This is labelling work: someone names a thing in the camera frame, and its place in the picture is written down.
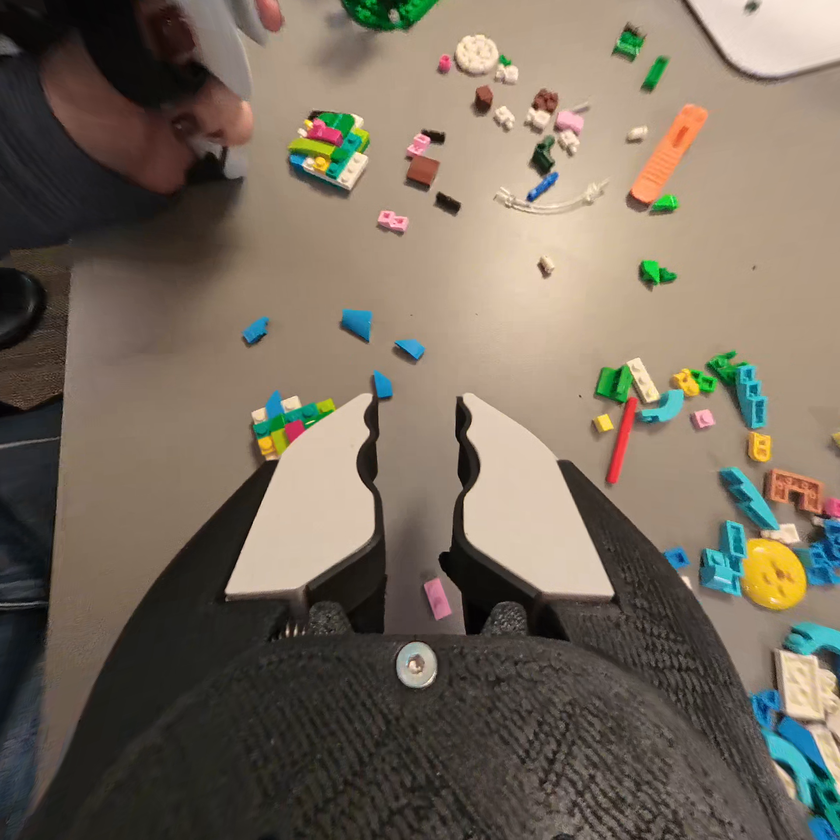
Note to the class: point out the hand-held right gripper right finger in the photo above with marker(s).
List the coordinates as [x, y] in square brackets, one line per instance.
[525, 512]

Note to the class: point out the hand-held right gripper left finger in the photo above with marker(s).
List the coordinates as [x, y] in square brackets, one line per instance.
[315, 505]

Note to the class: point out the person's left forearm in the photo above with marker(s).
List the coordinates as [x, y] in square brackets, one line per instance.
[65, 170]

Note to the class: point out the small multicoloured lego assembly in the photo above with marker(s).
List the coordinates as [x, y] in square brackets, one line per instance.
[289, 423]

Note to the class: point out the small yellow lego tile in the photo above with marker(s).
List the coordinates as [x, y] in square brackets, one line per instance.
[603, 422]

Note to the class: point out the red lego rod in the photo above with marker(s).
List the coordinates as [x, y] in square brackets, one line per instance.
[621, 439]

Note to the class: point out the long pink lego plate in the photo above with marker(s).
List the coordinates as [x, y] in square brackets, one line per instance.
[437, 598]

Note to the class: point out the blue lego wedge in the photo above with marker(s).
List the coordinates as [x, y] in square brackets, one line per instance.
[256, 330]
[382, 386]
[358, 323]
[410, 348]

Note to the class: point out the large multicoloured lego assembly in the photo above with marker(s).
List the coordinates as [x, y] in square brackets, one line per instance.
[331, 149]

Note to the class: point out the green lego slope brick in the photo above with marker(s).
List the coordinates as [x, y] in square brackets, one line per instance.
[613, 384]

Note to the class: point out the small blue lego plate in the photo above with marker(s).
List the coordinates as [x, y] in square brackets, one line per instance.
[676, 558]

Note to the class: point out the green lego build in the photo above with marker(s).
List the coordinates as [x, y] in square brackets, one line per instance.
[384, 12]

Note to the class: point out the light blue curved lego piece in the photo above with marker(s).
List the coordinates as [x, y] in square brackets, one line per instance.
[664, 407]

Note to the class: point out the long white lego plate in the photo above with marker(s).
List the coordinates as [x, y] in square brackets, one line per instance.
[643, 379]

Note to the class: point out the small pink lego plate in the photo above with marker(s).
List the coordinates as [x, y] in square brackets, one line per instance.
[703, 419]

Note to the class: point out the small green lego plate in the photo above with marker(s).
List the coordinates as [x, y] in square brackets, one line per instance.
[706, 382]

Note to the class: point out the light blue lego slope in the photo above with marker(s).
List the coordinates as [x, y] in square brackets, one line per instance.
[748, 497]

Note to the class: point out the brown square lego plate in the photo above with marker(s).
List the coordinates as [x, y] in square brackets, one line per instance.
[423, 172]

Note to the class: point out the green lego leaf piece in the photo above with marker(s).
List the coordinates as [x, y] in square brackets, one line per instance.
[652, 271]
[725, 366]

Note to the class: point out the small white lego piece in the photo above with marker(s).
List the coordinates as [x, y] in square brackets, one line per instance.
[504, 117]
[546, 265]
[637, 133]
[568, 142]

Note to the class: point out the white round lego plate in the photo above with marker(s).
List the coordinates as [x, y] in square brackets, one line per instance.
[476, 54]

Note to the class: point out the light blue lego brick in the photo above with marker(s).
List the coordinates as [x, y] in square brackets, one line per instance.
[751, 397]

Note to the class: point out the yellow round lego plate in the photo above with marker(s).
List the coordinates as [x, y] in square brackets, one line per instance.
[774, 575]

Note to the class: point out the small brown lego brick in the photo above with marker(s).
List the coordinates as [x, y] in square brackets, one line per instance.
[484, 98]

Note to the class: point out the orange lego arch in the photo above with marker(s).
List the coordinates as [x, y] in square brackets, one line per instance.
[794, 489]

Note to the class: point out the white and green lego piece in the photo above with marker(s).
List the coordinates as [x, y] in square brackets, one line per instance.
[507, 72]

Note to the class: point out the cluster of blue lego plates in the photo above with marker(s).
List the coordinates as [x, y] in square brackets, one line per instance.
[823, 554]

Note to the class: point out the clear curved lego tube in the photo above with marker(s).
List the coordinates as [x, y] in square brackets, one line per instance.
[558, 205]

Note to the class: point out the brown and white lego piece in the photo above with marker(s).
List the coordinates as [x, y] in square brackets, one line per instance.
[542, 105]

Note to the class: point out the dark blue lego bar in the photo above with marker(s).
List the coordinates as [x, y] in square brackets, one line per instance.
[542, 186]

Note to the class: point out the green lego slope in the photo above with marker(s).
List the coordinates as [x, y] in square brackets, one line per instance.
[664, 203]

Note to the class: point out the dark green lego piece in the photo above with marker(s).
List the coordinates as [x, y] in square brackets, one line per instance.
[542, 154]

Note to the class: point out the pink lego brick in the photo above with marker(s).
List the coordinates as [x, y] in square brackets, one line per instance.
[569, 121]

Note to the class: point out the green and black lego piece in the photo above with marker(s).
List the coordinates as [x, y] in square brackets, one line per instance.
[630, 43]

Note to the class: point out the long green lego plate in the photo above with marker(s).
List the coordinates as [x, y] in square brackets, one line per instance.
[655, 73]

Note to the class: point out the person's left hand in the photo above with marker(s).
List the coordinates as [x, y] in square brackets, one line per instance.
[216, 121]

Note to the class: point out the person's leg in jeans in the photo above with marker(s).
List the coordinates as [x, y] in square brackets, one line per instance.
[23, 525]

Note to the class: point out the black round object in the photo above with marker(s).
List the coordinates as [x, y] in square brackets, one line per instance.
[18, 305]

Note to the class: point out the pile of blue white legos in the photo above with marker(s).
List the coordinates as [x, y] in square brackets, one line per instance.
[804, 722]

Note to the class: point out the orange brick separator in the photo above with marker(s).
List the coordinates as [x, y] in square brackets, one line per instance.
[669, 154]

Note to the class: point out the light blue lego bracket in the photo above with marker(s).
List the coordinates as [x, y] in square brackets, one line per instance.
[722, 564]

